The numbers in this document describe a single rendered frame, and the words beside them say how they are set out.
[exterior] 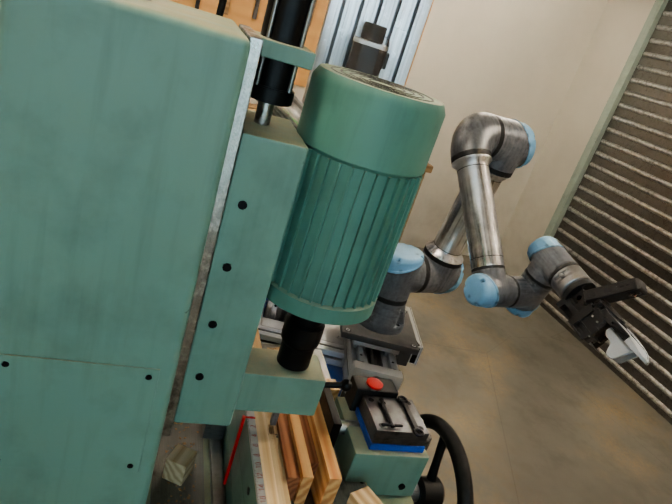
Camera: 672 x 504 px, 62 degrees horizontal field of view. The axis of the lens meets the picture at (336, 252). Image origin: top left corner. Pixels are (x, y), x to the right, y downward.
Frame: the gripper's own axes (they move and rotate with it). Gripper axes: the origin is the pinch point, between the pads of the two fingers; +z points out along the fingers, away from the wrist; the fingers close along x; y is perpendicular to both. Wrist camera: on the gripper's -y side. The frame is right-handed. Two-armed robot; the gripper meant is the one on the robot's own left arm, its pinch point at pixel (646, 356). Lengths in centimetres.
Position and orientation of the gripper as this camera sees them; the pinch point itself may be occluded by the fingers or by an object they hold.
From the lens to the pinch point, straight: 124.7
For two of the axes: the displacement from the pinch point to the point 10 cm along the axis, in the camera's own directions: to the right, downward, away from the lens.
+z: 2.7, 6.5, -7.1
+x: -7.1, -3.7, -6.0
